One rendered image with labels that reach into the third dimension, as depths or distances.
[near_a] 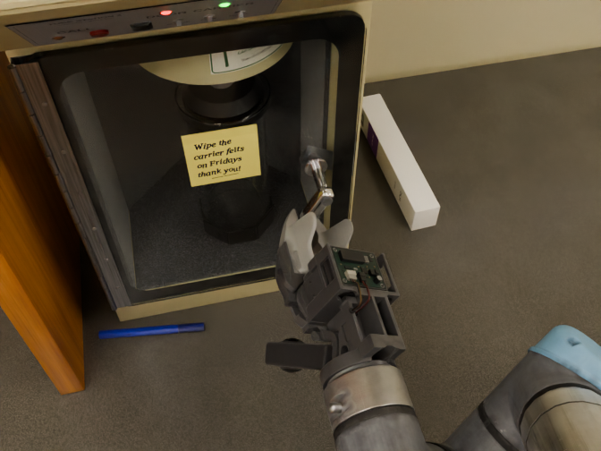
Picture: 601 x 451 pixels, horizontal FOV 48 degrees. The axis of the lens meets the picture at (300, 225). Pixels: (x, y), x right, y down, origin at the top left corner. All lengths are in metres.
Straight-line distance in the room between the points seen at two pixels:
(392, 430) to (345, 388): 0.05
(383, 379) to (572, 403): 0.15
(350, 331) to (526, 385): 0.16
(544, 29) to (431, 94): 0.27
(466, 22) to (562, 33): 0.22
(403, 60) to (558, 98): 0.28
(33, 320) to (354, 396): 0.36
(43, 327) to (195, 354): 0.22
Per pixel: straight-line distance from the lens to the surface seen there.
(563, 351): 0.60
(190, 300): 0.93
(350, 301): 0.63
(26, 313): 0.76
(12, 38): 0.55
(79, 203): 0.74
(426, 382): 0.90
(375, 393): 0.59
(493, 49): 1.36
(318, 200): 0.71
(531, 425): 0.57
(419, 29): 1.26
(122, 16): 0.50
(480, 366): 0.93
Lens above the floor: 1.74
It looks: 52 degrees down
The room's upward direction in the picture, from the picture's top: straight up
